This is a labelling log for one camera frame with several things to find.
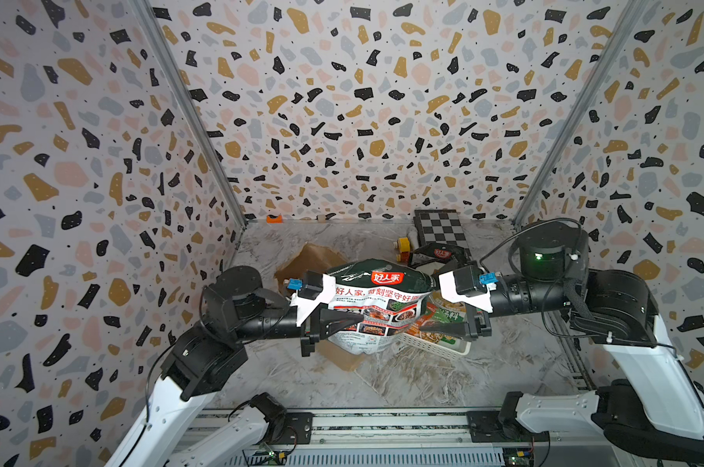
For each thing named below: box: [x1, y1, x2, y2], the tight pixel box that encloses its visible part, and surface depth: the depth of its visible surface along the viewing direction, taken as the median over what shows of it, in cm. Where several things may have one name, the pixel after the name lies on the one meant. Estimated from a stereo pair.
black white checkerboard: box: [413, 209, 473, 259], surface depth 120 cm
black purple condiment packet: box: [408, 243, 469, 268], surface depth 85 cm
